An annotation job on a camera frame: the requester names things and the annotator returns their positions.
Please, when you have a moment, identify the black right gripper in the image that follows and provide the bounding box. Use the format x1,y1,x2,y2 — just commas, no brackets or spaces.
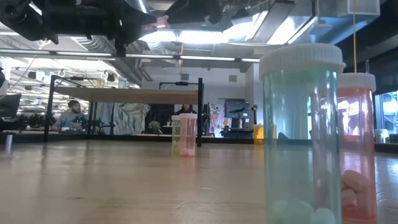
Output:
164,0,240,26

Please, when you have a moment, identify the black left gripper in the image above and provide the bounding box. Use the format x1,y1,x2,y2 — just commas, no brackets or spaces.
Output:
58,0,158,57

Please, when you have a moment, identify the small pink pill bottle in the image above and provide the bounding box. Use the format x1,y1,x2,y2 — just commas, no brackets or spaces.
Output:
337,72,378,224
140,16,171,32
179,113,198,158

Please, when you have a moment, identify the long linear ceiling light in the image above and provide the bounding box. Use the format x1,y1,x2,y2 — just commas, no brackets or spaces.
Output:
0,48,261,63

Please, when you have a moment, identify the thin black metal gantry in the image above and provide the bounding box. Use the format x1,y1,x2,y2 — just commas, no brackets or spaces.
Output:
159,80,200,91

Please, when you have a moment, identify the grey draped cover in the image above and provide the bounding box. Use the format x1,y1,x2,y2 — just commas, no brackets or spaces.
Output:
93,102,151,136

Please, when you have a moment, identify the person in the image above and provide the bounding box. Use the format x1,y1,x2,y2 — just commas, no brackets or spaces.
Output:
52,99,91,131
175,104,198,116

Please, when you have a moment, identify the small green desk plant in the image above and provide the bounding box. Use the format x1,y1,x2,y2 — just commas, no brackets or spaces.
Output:
148,120,162,135

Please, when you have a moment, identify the black computer monitor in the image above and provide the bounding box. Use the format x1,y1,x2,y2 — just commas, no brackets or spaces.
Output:
0,93,22,118
224,98,250,119

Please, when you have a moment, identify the floral patterned cloth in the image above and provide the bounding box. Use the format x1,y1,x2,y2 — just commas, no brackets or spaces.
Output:
209,103,225,137

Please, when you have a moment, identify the large orange pill bottle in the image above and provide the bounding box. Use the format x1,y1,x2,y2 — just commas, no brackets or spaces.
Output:
253,124,265,146

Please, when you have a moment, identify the silver metal standoff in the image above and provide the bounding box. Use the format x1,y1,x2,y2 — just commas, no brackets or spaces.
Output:
4,133,14,156

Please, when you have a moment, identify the silver ribbed air duct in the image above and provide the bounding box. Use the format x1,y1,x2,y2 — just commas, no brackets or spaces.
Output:
70,34,153,85

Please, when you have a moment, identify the black metal shelf frame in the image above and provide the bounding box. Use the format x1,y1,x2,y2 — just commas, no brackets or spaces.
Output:
43,74,205,148

